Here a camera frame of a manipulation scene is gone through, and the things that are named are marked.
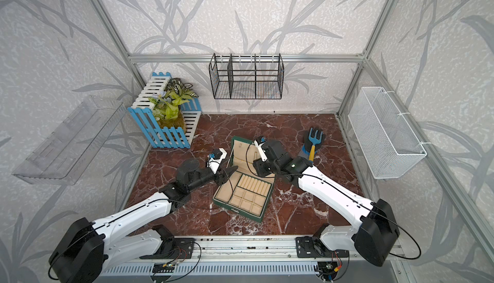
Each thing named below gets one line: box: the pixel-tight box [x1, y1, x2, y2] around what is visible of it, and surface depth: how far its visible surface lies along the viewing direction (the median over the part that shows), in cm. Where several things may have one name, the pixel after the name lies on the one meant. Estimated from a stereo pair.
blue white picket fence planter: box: [127, 72, 202, 149], surface depth 100 cm
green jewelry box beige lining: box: [212, 136, 276, 223], surface depth 86 cm
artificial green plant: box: [147, 77, 199, 121], surface depth 98 cm
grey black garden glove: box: [297, 128, 326, 161], surface depth 107 cm
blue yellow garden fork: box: [308, 127, 324, 163], surface depth 107 cm
